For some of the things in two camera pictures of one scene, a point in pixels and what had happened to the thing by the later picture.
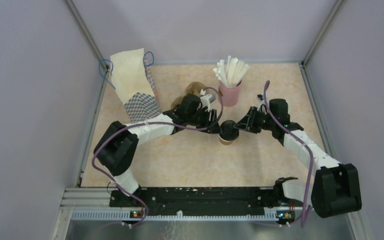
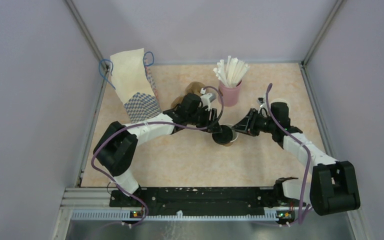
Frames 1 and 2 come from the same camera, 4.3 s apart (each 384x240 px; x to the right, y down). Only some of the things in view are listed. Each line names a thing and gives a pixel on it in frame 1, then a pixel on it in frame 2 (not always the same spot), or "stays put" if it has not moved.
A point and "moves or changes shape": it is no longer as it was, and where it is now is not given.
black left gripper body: x=202 y=120 stays put
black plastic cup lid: x=229 y=133 moves or changes shape
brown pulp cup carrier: x=194 y=87 stays put
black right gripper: x=248 y=122 stays put
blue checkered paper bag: x=133 y=82 stays put
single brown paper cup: x=226 y=142 → x=235 y=135
